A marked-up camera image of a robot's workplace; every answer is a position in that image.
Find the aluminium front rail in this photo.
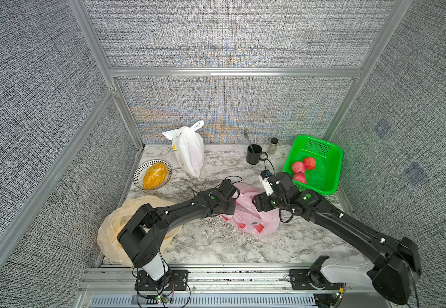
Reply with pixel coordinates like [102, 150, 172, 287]
[78, 263, 397, 295]

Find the small black knob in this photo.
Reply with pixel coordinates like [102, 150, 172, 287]
[268, 137, 279, 155]

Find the black mug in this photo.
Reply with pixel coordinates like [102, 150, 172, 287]
[246, 144, 268, 166]

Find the pink plastic bag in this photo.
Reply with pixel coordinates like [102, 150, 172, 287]
[220, 182, 281, 236]

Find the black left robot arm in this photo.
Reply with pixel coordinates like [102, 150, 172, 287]
[117, 179, 240, 283]

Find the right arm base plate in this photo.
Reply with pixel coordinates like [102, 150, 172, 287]
[288, 269, 341, 291]

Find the green plastic basket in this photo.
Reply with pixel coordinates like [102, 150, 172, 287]
[283, 135, 343, 195]

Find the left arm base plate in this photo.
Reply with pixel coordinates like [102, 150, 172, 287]
[134, 269, 188, 291]

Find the white plastic bag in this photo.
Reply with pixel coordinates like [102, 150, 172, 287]
[162, 121, 204, 178]

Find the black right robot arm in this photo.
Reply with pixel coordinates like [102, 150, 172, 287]
[252, 170, 422, 305]

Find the beige plastic bag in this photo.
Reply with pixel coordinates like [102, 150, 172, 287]
[97, 195, 174, 268]

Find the metal spoon in mug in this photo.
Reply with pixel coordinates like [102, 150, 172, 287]
[244, 128, 252, 146]

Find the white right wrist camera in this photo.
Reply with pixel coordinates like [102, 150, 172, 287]
[258, 169, 274, 196]

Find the pink red apple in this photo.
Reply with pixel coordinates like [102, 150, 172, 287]
[293, 173, 307, 184]

